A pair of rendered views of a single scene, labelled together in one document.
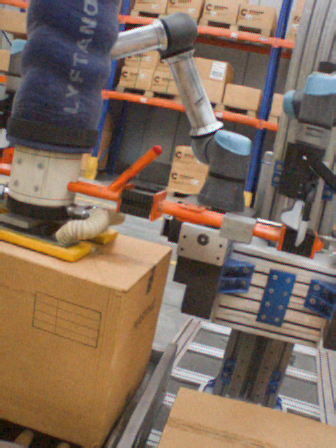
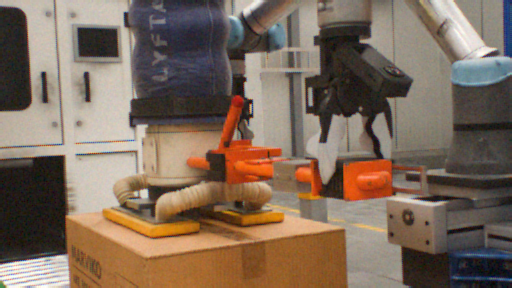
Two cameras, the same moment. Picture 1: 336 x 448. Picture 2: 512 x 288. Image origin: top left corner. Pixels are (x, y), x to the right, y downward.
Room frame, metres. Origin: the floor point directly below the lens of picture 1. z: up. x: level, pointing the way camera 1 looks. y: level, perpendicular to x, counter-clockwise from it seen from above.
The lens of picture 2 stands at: (0.37, -0.87, 1.17)
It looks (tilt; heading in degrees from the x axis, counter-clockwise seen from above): 3 degrees down; 50
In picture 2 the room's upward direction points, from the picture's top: 2 degrees counter-clockwise
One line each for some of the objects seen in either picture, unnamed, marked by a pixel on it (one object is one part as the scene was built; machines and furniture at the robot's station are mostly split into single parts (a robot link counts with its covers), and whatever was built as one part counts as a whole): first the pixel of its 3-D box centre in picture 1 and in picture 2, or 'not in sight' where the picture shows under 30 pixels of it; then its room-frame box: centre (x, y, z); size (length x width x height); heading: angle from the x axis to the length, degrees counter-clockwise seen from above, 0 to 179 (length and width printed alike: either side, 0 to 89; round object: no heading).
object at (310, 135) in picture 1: (312, 137); (342, 14); (1.03, -0.27, 1.30); 0.08 x 0.08 x 0.05
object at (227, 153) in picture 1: (230, 153); (482, 89); (1.57, -0.15, 1.20); 0.13 x 0.12 x 0.14; 21
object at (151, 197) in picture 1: (141, 201); (237, 165); (1.10, 0.06, 1.08); 0.10 x 0.08 x 0.06; 169
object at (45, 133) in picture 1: (53, 131); (184, 106); (1.15, 0.30, 1.20); 0.23 x 0.23 x 0.04
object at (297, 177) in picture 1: (301, 172); (342, 74); (1.04, -0.26, 1.22); 0.09 x 0.08 x 0.12; 79
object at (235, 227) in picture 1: (238, 228); (300, 175); (1.05, -0.15, 1.07); 0.07 x 0.07 x 0.04; 79
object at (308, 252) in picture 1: (297, 240); (350, 178); (1.02, -0.28, 1.08); 0.08 x 0.07 x 0.05; 79
